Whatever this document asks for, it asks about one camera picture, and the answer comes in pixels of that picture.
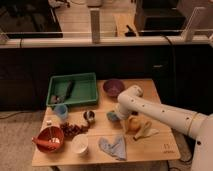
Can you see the white paper cup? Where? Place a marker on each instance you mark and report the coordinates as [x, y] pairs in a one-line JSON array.
[[79, 144]]

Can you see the blue plastic cup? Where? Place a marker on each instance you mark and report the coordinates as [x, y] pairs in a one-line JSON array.
[[61, 111]]

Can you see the orange fruit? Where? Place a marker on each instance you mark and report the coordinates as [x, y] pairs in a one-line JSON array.
[[133, 124]]

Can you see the green plastic tray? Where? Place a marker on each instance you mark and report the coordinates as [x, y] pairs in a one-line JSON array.
[[84, 92]]

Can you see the bunch of dark grapes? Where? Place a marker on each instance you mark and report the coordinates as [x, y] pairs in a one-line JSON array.
[[70, 130]]

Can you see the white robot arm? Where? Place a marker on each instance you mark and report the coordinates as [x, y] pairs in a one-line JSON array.
[[195, 125]]

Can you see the white post left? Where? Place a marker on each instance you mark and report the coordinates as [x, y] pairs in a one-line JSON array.
[[95, 25]]

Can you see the black object on floor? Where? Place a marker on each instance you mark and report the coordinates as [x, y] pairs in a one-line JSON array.
[[130, 32]]

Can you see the red bowl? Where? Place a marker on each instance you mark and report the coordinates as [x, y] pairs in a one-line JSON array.
[[49, 139]]

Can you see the black box background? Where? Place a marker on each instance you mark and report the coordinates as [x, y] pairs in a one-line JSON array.
[[158, 15]]

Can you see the purple bowl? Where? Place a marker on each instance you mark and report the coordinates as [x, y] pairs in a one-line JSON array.
[[113, 87]]

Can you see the green sponge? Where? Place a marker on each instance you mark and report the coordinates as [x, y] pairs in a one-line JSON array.
[[111, 116]]

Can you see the white bracket right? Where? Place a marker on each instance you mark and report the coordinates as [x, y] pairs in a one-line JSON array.
[[193, 22]]

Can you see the black tool in tray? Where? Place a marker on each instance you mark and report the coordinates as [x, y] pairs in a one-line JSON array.
[[56, 99]]

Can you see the small metal cup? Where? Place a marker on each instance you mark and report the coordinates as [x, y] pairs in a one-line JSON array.
[[89, 116]]

